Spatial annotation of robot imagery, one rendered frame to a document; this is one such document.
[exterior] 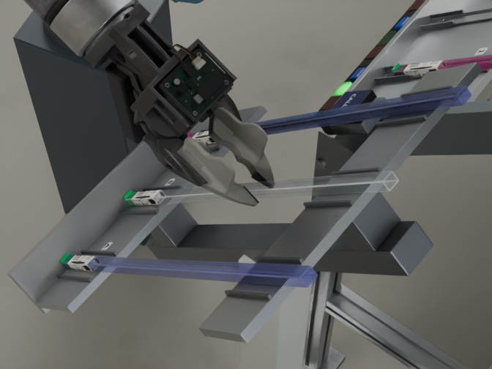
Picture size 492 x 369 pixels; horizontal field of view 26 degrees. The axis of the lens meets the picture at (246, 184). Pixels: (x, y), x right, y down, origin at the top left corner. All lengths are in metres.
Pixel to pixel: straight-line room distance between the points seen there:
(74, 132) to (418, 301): 0.72
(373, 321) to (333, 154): 0.42
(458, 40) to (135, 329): 0.92
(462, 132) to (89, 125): 0.76
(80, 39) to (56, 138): 0.91
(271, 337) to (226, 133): 0.29
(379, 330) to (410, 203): 0.54
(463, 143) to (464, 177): 0.97
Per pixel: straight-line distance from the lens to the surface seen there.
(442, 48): 1.39
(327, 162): 1.35
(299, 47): 2.35
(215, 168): 1.00
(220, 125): 1.04
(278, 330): 1.20
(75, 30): 1.00
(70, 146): 1.89
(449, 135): 1.24
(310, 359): 1.93
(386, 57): 1.42
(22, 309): 2.07
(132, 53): 0.98
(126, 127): 1.10
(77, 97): 1.74
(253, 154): 1.04
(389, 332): 1.67
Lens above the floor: 1.84
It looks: 59 degrees down
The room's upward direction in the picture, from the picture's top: straight up
